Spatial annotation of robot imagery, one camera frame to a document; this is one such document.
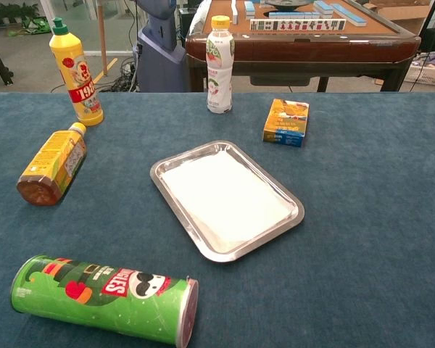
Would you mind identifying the yellow squeeze bottle green cap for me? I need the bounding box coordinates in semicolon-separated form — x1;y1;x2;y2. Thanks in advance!
49;17;104;127

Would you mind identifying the orange and blue carton box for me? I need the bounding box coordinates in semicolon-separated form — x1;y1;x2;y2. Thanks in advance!
262;98;310;148

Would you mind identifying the white plastic basket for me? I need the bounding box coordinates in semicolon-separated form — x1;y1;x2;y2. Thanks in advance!
404;54;435;88

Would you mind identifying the stainless steel tray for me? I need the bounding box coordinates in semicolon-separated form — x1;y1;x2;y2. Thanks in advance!
149;140;306;263

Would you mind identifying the brown tea bottle yellow label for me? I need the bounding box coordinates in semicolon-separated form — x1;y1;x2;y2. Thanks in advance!
15;122;88;207

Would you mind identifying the green Pringles can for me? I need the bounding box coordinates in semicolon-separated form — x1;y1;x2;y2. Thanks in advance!
9;254;199;348

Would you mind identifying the mahjong tile row showing faces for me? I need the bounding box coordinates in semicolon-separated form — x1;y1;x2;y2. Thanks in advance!
249;18;347;32

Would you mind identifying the blue felt table cover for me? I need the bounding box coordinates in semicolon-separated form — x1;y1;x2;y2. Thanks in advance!
0;91;435;348

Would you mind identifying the white drink bottle yellow cap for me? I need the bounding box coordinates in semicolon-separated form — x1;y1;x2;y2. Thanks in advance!
205;14;236;114

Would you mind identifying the white plastic bag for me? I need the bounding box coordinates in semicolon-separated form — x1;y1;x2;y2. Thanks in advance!
190;0;213;36

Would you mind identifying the white paper sheet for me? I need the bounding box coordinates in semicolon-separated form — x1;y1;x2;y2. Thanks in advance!
161;150;298;251

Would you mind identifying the black floor cable bundle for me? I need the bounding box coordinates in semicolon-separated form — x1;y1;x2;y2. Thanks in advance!
104;57;141;93

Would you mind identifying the brown cardboard box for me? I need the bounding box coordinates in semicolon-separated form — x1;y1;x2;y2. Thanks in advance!
364;0;434;36

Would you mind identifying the wooden pole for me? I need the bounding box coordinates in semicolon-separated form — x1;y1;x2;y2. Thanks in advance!
96;0;109;77

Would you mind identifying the blue grey machine base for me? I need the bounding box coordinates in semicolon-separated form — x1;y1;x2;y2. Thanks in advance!
134;0;189;93

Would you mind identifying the brown mahjong table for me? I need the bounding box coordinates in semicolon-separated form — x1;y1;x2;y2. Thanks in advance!
185;0;422;93

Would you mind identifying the green bag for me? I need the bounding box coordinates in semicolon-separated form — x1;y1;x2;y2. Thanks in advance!
21;16;52;36

